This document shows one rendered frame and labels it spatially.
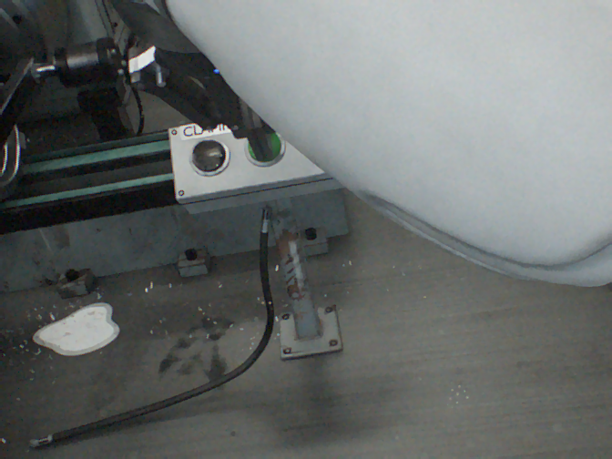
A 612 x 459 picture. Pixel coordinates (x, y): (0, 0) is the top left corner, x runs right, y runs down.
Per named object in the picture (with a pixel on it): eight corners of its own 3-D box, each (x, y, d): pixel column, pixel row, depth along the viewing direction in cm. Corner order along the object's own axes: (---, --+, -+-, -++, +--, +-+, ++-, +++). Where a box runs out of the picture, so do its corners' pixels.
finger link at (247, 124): (252, 129, 52) (243, 130, 52) (265, 159, 59) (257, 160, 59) (247, 94, 53) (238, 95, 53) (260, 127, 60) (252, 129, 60)
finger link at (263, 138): (247, 94, 53) (257, 92, 53) (260, 127, 60) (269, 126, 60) (252, 129, 52) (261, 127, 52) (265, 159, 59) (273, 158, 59)
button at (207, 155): (198, 178, 61) (192, 172, 59) (194, 147, 62) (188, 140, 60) (230, 173, 61) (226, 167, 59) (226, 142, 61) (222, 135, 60)
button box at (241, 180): (188, 216, 64) (174, 200, 59) (180, 146, 66) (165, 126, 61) (366, 185, 64) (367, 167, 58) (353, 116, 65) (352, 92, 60)
